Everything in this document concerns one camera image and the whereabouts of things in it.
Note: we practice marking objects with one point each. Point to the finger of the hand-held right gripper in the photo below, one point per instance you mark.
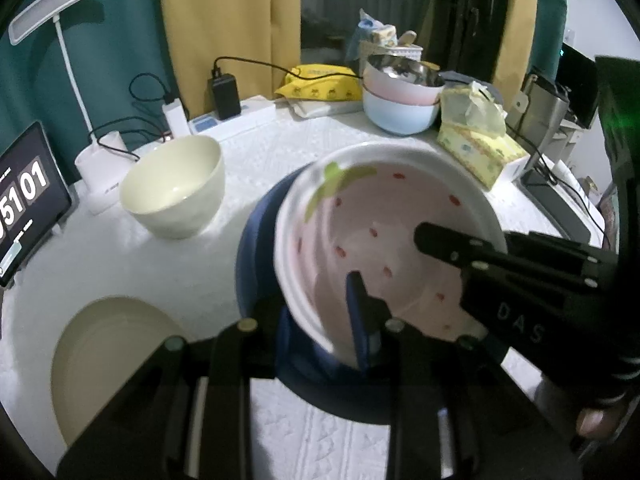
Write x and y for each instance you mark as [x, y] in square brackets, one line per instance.
[450, 242]
[560, 252]

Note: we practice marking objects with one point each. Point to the teal curtain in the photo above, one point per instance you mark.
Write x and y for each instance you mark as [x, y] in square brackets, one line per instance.
[125, 35]

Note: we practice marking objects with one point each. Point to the dark flat device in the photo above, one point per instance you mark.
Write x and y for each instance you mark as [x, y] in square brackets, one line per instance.
[560, 205]

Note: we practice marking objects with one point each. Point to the tablet with clock display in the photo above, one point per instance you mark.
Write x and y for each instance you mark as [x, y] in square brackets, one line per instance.
[30, 200]

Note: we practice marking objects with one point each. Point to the yellow curtain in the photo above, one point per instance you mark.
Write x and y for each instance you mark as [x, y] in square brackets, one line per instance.
[225, 20]

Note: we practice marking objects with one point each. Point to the silver metal device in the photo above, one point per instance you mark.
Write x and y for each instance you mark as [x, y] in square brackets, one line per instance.
[540, 110]

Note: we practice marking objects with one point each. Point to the blue white bag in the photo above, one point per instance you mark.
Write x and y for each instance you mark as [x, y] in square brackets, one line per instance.
[364, 35]

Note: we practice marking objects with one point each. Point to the beige plate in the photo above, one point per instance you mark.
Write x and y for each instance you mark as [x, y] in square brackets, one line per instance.
[110, 360]

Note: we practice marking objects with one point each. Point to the black monitor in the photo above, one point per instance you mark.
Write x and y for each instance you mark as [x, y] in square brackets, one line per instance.
[580, 80]

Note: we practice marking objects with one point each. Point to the pink strawberry print bowl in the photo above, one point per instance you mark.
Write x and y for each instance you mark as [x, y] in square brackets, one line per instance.
[380, 210]

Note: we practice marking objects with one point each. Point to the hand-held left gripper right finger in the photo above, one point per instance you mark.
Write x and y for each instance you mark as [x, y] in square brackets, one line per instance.
[356, 310]

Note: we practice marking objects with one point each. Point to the yellow tissue box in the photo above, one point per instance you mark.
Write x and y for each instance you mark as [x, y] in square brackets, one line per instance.
[480, 150]

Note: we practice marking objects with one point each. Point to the white desk lamp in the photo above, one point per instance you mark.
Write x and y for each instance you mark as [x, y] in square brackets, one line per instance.
[100, 175]

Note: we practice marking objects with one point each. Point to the yellow packet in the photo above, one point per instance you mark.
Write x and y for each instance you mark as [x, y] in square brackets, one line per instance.
[320, 85]

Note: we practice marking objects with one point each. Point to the cream small box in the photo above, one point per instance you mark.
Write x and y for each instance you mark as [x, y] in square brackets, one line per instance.
[385, 35]

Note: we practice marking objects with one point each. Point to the white charger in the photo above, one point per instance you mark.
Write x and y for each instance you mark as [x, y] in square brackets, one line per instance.
[176, 117]

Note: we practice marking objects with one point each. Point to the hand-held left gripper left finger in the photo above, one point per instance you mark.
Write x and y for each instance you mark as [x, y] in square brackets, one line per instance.
[260, 340]

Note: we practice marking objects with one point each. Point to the black charger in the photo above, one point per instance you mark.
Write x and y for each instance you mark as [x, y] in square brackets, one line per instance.
[225, 97]

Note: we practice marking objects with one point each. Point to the white power strip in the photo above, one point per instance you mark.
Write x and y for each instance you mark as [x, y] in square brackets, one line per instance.
[250, 112]

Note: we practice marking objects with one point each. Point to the white wipes packet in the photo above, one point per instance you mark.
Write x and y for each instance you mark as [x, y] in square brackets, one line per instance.
[325, 109]

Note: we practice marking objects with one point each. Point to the light blue bowl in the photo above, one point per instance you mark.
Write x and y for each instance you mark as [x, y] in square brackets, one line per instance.
[400, 117]

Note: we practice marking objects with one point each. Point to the cream bowl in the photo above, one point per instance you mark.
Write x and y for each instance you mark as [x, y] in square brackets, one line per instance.
[170, 185]

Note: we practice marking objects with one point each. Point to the person's right hand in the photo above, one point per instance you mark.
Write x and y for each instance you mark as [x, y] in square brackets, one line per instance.
[597, 420]

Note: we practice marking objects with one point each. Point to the steel bowl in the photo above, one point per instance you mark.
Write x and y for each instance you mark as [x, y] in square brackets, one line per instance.
[400, 67]

